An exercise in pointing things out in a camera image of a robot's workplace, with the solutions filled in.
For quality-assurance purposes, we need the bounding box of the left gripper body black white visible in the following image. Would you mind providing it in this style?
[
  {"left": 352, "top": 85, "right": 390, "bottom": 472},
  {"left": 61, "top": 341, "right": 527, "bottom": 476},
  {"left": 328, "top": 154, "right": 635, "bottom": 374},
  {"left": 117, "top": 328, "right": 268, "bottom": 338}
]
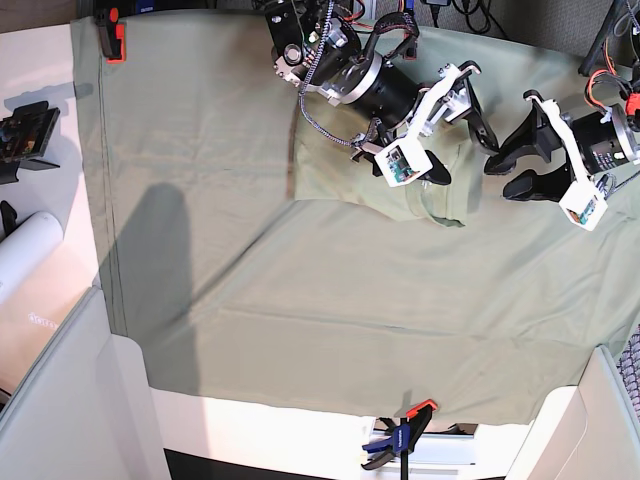
[{"left": 524, "top": 90, "right": 639, "bottom": 184}]

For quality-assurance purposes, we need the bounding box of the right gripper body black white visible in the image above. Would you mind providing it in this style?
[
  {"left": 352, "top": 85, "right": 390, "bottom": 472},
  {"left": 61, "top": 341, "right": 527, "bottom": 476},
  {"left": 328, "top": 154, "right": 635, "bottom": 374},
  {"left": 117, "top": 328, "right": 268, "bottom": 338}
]
[{"left": 344, "top": 53, "right": 482, "bottom": 148}]

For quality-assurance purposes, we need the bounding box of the light green T-shirt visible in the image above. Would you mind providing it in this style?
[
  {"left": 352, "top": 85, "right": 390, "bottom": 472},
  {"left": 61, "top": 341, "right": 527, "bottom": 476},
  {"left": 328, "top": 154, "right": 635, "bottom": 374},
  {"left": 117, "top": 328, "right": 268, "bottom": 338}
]
[{"left": 283, "top": 107, "right": 484, "bottom": 229}]

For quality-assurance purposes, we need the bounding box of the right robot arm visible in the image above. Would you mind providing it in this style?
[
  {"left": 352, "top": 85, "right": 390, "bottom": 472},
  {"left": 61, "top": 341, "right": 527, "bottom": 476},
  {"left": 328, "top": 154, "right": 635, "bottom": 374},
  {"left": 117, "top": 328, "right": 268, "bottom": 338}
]
[{"left": 252, "top": 1, "right": 499, "bottom": 187}]

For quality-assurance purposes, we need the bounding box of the green table cover cloth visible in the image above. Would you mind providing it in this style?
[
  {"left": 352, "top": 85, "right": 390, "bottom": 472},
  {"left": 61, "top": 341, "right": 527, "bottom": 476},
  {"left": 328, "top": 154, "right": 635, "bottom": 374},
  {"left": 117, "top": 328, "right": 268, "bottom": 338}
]
[{"left": 71, "top": 11, "right": 639, "bottom": 424}]

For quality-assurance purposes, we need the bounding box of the orange black clamp top left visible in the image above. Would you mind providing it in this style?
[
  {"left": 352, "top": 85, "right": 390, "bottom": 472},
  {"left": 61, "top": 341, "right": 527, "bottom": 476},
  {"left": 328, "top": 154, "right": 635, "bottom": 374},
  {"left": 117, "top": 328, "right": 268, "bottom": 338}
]
[{"left": 94, "top": 7, "right": 126, "bottom": 64}]

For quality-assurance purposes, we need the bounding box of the blue orange bar clamp bottom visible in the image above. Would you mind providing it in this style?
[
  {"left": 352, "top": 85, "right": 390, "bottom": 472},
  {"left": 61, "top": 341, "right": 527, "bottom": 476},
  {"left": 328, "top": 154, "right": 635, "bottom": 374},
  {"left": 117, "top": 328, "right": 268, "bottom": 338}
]
[{"left": 361, "top": 399, "right": 438, "bottom": 480}]

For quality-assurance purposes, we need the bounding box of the black tablet on stand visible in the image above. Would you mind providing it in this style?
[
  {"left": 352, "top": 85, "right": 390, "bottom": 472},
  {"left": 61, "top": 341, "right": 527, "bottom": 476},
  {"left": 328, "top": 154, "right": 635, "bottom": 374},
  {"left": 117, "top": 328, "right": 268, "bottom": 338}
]
[{"left": 1, "top": 101, "right": 60, "bottom": 185}]

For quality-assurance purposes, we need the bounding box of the white paper roll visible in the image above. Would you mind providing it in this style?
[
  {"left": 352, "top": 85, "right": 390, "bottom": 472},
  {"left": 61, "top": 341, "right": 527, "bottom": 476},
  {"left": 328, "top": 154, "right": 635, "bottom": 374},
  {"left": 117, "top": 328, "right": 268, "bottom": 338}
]
[{"left": 0, "top": 211, "right": 64, "bottom": 303}]

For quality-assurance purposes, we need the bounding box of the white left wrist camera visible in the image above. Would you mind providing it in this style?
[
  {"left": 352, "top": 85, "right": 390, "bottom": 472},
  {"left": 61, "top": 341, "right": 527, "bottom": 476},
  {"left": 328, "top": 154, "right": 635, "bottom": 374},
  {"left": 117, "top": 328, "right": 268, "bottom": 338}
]
[{"left": 559, "top": 181, "right": 608, "bottom": 231}]

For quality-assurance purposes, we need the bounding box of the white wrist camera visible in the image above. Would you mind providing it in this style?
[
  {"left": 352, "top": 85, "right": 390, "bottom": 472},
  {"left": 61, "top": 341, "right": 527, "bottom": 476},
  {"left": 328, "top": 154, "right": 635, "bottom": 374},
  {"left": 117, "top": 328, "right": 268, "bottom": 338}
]
[
  {"left": 374, "top": 137, "right": 433, "bottom": 188},
  {"left": 559, "top": 181, "right": 608, "bottom": 231}
]

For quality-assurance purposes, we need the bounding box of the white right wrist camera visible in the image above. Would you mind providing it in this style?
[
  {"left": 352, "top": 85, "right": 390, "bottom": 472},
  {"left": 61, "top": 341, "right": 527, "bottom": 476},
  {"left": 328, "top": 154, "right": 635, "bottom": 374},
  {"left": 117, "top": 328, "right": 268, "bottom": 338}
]
[{"left": 374, "top": 137, "right": 433, "bottom": 188}]

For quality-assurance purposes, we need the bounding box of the black power adapter with cables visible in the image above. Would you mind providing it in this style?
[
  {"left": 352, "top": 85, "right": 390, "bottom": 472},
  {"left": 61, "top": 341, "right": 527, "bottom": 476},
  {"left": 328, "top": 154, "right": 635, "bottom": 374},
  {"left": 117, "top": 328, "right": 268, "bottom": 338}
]
[{"left": 421, "top": 0, "right": 508, "bottom": 38}]

